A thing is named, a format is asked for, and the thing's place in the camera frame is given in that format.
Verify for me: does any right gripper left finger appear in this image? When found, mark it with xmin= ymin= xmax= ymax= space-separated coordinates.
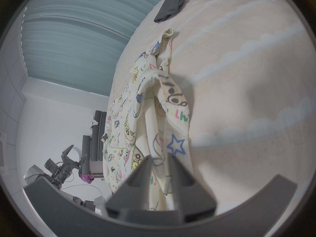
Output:
xmin=106 ymin=155 xmax=153 ymax=212

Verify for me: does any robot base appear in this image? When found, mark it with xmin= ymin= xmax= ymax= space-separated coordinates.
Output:
xmin=72 ymin=195 xmax=107 ymax=215

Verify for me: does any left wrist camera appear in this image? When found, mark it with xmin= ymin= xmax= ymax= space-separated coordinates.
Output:
xmin=44 ymin=158 xmax=60 ymax=174

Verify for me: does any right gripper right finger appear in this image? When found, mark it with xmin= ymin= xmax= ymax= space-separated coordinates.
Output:
xmin=168 ymin=153 xmax=218 ymax=216

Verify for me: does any white printed pyjama top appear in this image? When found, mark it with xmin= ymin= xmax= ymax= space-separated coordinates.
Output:
xmin=102 ymin=28 xmax=195 ymax=212

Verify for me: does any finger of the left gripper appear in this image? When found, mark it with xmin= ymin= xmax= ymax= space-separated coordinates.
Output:
xmin=78 ymin=153 xmax=89 ymax=172
xmin=62 ymin=145 xmax=75 ymax=163

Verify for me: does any black garment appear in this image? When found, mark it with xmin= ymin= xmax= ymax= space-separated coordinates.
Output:
xmin=154 ymin=0 xmax=187 ymax=23

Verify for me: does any bed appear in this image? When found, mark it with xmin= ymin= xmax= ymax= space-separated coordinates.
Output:
xmin=107 ymin=0 xmax=316 ymax=213

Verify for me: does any blue-green curtain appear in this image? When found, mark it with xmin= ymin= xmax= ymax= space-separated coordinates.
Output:
xmin=23 ymin=0 xmax=171 ymax=39
xmin=20 ymin=16 xmax=132 ymax=99

